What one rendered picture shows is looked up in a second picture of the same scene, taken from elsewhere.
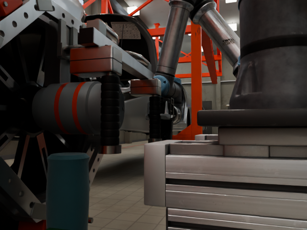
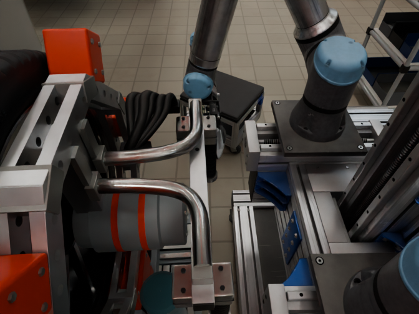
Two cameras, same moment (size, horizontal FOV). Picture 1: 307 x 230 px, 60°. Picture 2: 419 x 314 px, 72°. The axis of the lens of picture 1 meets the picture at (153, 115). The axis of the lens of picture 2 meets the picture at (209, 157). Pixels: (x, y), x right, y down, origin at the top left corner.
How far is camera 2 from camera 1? 0.72 m
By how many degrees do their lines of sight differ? 54
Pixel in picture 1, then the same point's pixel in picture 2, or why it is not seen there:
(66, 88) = (122, 227)
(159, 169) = not seen: outside the picture
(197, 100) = not seen: outside the picture
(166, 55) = (211, 45)
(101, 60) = (219, 302)
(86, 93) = (157, 235)
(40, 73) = not seen: hidden behind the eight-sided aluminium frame
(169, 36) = (216, 13)
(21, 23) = (61, 272)
